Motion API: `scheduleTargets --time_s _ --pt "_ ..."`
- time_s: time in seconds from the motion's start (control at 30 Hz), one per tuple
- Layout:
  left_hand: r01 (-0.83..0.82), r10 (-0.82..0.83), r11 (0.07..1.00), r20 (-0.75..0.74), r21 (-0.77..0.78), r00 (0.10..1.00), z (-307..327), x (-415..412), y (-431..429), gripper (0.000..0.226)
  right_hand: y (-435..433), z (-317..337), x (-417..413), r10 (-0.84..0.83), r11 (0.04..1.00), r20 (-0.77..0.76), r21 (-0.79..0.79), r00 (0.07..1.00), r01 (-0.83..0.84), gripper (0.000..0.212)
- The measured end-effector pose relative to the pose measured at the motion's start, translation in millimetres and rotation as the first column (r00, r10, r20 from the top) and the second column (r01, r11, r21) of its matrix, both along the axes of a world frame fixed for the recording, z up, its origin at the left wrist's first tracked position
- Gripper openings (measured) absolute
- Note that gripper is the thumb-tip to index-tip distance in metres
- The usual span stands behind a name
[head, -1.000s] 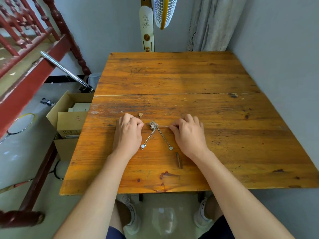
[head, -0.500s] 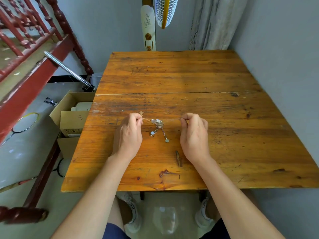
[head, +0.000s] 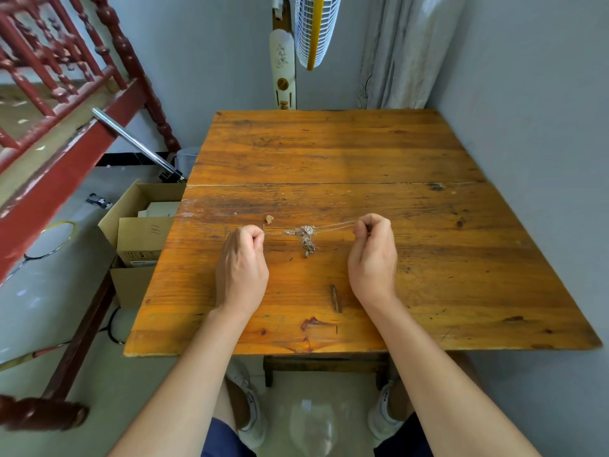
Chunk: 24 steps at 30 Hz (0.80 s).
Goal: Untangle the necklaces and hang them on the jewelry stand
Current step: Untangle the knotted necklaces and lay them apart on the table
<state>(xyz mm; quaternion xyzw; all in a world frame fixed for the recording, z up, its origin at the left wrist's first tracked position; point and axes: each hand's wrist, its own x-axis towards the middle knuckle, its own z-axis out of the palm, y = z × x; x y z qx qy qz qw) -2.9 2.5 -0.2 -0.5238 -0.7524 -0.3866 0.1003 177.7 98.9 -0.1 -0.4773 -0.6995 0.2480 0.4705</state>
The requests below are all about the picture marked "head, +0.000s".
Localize chrome metal tube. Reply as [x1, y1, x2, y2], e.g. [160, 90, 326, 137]
[91, 107, 187, 182]

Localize cream fan stand column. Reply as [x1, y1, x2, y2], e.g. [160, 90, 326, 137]
[269, 0, 297, 110]

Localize person's left leg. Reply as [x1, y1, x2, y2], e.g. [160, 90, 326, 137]
[220, 376, 251, 431]

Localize person's right leg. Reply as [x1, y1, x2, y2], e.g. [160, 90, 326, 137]
[388, 377, 416, 421]

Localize person's right white shoe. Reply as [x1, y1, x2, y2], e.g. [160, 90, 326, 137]
[367, 380, 405, 441]

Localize white flat box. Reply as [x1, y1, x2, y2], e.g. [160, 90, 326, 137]
[137, 201, 182, 218]

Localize person's right forearm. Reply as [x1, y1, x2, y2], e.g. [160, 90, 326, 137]
[361, 294, 543, 457]

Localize person's leg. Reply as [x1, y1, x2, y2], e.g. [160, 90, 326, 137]
[220, 376, 251, 431]
[388, 377, 416, 421]

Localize badminton racket black rim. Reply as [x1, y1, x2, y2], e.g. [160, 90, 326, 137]
[0, 305, 126, 373]

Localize white standing fan head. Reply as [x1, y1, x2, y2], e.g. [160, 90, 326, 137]
[294, 0, 343, 71]

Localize person's left white shoe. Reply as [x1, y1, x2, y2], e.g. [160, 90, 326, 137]
[226, 359, 267, 449]

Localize person's left hand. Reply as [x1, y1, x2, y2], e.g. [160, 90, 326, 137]
[215, 225, 270, 320]

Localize dark wooden crossbar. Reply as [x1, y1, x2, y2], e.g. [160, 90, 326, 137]
[263, 354, 390, 389]

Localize person's right hand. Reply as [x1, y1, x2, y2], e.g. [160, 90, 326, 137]
[347, 213, 399, 310]

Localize badminton racket yellow rim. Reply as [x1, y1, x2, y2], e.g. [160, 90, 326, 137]
[0, 221, 78, 282]

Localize thin silver necklace chain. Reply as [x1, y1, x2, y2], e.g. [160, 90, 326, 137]
[261, 221, 358, 258]

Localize dark blue shorts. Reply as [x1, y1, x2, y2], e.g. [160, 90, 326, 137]
[201, 411, 435, 457]

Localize light grey curtain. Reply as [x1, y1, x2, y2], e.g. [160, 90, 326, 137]
[356, 0, 468, 110]

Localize red wooden bed frame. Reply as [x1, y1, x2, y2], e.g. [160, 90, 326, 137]
[0, 0, 182, 432]

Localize large open cardboard box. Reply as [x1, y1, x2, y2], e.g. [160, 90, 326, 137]
[98, 180, 187, 310]

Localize person's white shoe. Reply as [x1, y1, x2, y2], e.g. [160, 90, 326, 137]
[226, 359, 267, 449]
[367, 380, 405, 441]

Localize person's left forearm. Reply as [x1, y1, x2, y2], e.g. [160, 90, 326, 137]
[108, 305, 259, 457]

